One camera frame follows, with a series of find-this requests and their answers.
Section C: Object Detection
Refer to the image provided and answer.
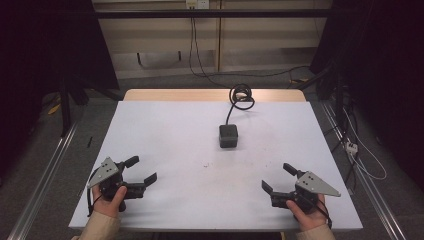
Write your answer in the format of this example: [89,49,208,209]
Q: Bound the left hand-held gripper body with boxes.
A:
[87,156,147,202]

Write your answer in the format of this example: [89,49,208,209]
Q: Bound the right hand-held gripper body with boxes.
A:
[270,170,342,214]

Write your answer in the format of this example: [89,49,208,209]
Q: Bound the person's left hand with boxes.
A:
[91,184,128,219]

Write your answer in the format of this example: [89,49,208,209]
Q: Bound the person's right hand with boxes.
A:
[285,194,330,233]

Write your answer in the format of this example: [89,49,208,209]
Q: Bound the white table mat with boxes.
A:
[68,100,364,232]

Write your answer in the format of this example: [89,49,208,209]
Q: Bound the black power adapter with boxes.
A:
[218,124,240,149]

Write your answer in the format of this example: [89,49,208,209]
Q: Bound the black metal stand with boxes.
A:
[57,74,89,138]

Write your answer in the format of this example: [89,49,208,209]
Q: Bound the yellow floor tape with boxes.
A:
[47,103,63,116]

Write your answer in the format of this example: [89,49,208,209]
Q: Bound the black curtain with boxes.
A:
[309,0,424,193]
[0,0,120,188]

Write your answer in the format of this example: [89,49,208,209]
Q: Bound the black horizontal metal bar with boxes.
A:
[94,8,334,20]

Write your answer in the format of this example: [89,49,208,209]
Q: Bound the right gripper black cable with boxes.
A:
[301,194,334,230]

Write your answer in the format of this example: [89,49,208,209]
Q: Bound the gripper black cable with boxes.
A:
[86,166,103,218]
[301,194,334,230]

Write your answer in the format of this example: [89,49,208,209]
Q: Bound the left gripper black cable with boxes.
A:
[86,166,103,218]

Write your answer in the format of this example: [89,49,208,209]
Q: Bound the aluminium floor rail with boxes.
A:
[7,122,80,240]
[320,101,407,240]

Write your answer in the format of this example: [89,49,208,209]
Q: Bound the white floor cable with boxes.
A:
[342,108,388,181]

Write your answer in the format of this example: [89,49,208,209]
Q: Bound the coiled black adapter cable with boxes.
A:
[225,83,256,126]

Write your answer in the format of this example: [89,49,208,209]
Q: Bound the black hanging wall cables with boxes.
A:
[188,16,234,88]

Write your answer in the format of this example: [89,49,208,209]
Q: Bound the white wall socket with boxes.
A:
[185,0,211,10]

